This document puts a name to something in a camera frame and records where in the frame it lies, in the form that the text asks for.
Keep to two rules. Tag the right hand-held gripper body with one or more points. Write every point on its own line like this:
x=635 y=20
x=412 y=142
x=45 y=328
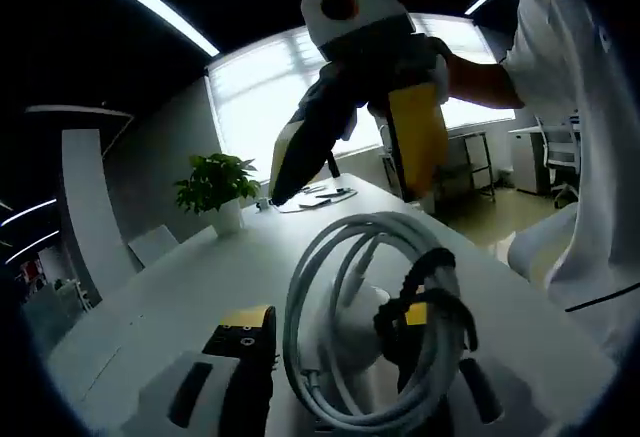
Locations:
x=370 y=32

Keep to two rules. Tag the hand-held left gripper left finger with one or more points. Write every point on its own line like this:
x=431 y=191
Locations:
x=200 y=397

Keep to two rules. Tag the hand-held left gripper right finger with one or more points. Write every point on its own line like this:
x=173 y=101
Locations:
x=480 y=397

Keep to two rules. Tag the white side desk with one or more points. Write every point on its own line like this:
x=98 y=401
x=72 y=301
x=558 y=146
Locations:
x=525 y=157

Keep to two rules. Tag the black bottle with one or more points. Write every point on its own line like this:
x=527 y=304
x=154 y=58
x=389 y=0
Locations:
x=333 y=167

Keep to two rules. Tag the round white tray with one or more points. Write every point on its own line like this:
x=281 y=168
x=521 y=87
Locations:
x=320 y=201

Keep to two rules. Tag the small white cup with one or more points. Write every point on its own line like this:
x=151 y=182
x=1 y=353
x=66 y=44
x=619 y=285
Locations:
x=261 y=204

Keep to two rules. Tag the bright window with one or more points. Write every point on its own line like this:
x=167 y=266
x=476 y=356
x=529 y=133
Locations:
x=250 y=102

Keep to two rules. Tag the green potted plant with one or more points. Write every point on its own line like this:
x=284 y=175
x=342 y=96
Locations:
x=215 y=187

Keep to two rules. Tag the white mesh office chair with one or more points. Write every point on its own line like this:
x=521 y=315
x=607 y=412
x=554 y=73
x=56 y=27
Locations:
x=560 y=157

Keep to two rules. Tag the metal frame table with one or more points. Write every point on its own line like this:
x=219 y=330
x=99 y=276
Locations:
x=480 y=157

